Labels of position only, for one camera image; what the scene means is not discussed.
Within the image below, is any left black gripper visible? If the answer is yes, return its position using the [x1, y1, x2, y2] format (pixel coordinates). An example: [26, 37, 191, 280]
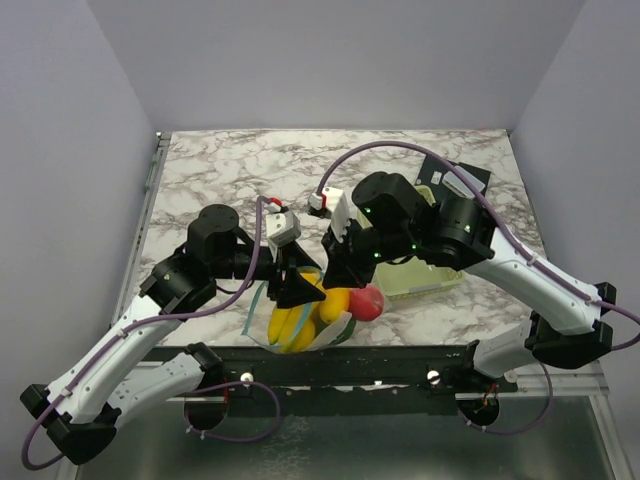
[213, 239, 328, 308]

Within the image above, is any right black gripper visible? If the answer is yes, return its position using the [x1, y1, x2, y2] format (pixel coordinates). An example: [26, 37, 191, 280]
[320, 215, 415, 290]

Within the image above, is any green perforated plastic basket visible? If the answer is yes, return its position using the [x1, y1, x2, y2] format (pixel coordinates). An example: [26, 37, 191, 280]
[369, 184, 467, 302]

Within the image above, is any red toy apple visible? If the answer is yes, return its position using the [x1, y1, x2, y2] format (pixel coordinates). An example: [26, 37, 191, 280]
[348, 285, 385, 322]

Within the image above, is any orange yellow toy mango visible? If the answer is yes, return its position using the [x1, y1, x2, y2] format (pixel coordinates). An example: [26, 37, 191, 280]
[318, 288, 350, 325]

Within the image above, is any yellow toy banana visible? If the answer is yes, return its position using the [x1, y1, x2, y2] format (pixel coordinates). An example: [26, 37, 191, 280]
[267, 302, 319, 353]

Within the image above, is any clear zip top bag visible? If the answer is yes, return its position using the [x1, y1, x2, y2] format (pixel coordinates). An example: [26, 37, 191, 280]
[242, 267, 389, 354]

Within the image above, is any green toy avocado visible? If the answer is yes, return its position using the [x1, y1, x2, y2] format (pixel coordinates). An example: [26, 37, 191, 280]
[343, 319, 356, 339]

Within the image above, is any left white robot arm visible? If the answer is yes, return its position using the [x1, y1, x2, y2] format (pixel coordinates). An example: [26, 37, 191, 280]
[20, 197, 320, 465]

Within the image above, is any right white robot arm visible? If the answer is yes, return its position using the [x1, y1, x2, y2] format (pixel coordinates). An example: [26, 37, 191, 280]
[309, 172, 615, 391]

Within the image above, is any black square mat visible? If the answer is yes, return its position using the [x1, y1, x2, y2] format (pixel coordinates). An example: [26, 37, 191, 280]
[415, 155, 491, 202]

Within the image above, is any white grey small box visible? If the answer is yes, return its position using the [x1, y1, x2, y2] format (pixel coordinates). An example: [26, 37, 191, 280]
[442, 166, 487, 199]

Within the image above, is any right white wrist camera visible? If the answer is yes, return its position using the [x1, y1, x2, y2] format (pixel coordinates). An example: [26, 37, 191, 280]
[308, 187, 351, 243]

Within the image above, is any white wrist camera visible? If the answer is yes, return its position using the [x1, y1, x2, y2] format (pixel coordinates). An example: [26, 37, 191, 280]
[308, 187, 351, 243]
[266, 210, 301, 251]

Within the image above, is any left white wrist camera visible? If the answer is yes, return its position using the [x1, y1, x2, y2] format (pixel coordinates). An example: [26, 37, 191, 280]
[266, 210, 301, 251]

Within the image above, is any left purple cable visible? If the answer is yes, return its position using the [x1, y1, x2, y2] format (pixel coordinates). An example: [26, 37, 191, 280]
[20, 196, 281, 472]

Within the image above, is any black metal base rail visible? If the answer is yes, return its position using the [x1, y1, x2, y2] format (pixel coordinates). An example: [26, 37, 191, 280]
[102, 343, 581, 416]

